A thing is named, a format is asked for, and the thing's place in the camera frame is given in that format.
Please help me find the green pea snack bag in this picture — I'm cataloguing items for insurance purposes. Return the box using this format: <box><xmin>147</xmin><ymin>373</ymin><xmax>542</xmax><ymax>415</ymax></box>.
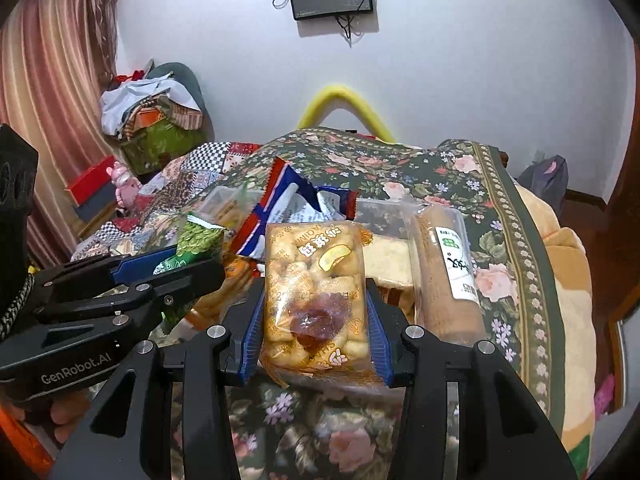
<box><xmin>153</xmin><ymin>212</ymin><xmax>227</xmax><ymax>275</ymax></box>

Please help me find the brown roll cake pack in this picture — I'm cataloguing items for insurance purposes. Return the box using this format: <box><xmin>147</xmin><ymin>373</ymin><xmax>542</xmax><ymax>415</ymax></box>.
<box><xmin>406</xmin><ymin>205</ymin><xmax>486</xmax><ymax>347</ymax></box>

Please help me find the clear plastic storage bin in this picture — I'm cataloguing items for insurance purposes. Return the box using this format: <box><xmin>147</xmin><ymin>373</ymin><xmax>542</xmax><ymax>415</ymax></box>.
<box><xmin>186</xmin><ymin>186</ymin><xmax>424</xmax><ymax>330</ymax></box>

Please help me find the yellow puff snack bag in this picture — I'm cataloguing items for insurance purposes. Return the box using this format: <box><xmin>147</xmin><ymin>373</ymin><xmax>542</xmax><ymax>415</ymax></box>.
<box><xmin>260</xmin><ymin>221</ymin><xmax>382</xmax><ymax>387</ymax></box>

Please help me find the blue white cracker bag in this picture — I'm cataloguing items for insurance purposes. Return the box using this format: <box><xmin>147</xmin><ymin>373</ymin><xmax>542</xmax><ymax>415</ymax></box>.
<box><xmin>230</xmin><ymin>157</ymin><xmax>359</xmax><ymax>260</ymax></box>

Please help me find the grey box under red box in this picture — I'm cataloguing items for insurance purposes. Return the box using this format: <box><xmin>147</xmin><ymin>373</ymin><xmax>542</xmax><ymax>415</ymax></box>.
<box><xmin>74</xmin><ymin>182</ymin><xmax>116</xmax><ymax>223</ymax></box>

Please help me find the patchwork quilt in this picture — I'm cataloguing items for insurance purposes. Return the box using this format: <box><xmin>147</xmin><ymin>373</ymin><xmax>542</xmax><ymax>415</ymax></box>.
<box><xmin>72</xmin><ymin>142</ymin><xmax>259</xmax><ymax>261</ymax></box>

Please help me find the pink plush toy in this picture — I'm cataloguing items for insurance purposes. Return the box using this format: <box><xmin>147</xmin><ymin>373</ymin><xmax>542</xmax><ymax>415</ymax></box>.
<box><xmin>106</xmin><ymin>160</ymin><xmax>141</xmax><ymax>210</ymax></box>

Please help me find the floral green bedspread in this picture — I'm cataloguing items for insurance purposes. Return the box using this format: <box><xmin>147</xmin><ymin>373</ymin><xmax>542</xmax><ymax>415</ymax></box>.
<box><xmin>220</xmin><ymin>128</ymin><xmax>567</xmax><ymax>479</ymax></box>

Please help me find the pile of clothes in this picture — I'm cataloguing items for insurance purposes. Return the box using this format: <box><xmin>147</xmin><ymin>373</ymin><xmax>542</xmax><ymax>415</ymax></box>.
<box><xmin>100</xmin><ymin>73</ymin><xmax>207</xmax><ymax>176</ymax></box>

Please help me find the beige blanket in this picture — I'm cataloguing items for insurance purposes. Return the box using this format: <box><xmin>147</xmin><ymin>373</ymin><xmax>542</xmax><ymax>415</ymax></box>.
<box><xmin>515</xmin><ymin>185</ymin><xmax>597</xmax><ymax>479</ymax></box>

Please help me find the green armchair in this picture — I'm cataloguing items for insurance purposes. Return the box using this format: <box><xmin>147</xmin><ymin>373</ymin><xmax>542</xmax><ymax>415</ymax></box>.
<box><xmin>146</xmin><ymin>62</ymin><xmax>214</xmax><ymax>139</ymax></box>

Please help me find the striped pink curtain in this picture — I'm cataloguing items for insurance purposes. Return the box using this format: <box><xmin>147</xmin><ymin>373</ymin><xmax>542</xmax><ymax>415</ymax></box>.
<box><xmin>1</xmin><ymin>0</ymin><xmax>116</xmax><ymax>266</ymax></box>

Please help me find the yellow foam tube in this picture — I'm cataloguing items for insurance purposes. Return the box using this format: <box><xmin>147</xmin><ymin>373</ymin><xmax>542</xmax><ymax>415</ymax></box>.
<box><xmin>297</xmin><ymin>84</ymin><xmax>396</xmax><ymax>143</ymax></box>

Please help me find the wooden door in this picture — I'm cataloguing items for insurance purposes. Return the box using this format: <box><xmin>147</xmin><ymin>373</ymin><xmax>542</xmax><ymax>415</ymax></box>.
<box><xmin>606</xmin><ymin>44</ymin><xmax>639</xmax><ymax>318</ymax></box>

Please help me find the grey backpack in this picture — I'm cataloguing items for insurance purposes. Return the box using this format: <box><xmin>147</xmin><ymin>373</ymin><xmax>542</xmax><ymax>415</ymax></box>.
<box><xmin>516</xmin><ymin>155</ymin><xmax>568</xmax><ymax>216</ymax></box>

